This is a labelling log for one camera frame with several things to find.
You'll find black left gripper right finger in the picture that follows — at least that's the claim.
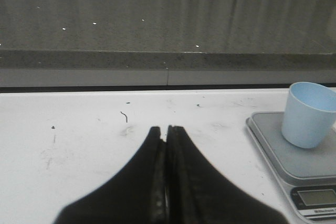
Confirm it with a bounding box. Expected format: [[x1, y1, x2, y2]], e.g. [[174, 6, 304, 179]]
[[166, 126, 288, 223]]

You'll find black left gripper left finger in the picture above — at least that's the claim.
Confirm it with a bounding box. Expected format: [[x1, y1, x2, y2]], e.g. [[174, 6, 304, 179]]
[[55, 127, 166, 223]]

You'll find light blue plastic cup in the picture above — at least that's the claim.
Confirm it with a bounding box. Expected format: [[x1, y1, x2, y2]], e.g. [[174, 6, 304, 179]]
[[281, 82, 335, 148]]

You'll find silver electronic kitchen scale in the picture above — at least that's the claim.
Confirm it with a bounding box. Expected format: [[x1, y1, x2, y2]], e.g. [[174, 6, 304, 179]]
[[246, 112, 335, 223]]

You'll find grey stone counter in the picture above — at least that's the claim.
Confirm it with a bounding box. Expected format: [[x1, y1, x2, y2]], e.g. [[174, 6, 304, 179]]
[[1, 0, 335, 88]]

